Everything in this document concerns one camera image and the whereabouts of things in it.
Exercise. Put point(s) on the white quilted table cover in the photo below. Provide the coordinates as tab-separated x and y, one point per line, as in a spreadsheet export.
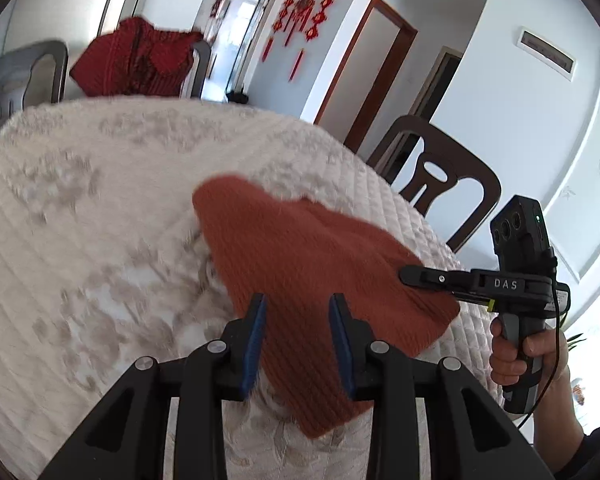
101	257

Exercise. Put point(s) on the red checkered garment on chair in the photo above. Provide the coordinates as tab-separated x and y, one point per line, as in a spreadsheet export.
136	59

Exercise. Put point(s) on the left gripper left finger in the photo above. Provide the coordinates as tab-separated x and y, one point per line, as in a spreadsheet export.
225	369

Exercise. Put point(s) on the person's right hand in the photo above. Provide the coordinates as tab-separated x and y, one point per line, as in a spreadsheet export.
507	367

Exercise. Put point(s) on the person's right forearm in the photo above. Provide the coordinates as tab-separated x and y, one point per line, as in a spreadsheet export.
557	432

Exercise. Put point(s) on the chair under red garment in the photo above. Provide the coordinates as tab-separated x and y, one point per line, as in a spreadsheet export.
194	81

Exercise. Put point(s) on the grey plastic chair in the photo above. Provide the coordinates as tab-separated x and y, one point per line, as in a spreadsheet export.
31	75

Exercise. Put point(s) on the brown wooden door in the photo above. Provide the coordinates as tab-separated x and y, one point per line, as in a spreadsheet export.
374	56

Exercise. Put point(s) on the red Chinese knot decorations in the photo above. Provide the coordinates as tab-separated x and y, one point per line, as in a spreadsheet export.
297	18

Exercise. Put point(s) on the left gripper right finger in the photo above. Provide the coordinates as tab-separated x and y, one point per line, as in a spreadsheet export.
371	370

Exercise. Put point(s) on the rust orange knit sweater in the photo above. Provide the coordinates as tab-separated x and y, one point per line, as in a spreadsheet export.
298	253

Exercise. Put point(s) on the dark brown wooden chair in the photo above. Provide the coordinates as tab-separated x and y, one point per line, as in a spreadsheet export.
439	167

